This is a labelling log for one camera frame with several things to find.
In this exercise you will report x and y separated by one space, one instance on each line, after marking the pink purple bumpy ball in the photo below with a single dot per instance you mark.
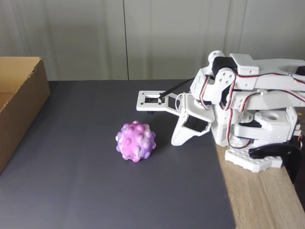
133 143

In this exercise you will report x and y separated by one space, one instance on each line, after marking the brown cardboard box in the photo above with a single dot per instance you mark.
26 105

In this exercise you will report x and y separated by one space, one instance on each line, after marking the black table clamp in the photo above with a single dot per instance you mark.
281 151

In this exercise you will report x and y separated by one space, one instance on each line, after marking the dark grey table mat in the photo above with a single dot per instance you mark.
95 190

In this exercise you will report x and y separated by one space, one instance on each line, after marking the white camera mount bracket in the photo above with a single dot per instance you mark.
141 101

